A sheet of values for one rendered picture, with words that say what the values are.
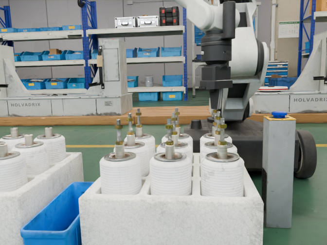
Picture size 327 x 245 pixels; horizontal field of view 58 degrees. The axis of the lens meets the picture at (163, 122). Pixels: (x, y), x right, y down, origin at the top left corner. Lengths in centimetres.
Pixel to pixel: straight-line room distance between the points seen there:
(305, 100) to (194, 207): 239
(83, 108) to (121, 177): 231
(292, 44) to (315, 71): 413
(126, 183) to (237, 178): 24
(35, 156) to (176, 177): 42
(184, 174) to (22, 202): 37
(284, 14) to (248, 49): 611
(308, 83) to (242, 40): 197
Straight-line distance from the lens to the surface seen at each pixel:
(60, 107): 304
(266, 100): 283
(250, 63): 116
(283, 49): 717
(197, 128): 125
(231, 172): 65
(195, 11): 89
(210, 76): 85
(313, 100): 295
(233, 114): 143
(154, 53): 546
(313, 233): 95
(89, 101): 292
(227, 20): 85
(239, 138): 122
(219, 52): 85
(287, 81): 528
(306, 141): 129
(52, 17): 1023
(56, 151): 100
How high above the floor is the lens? 43
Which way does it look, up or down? 9 degrees down
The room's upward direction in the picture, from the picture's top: 1 degrees counter-clockwise
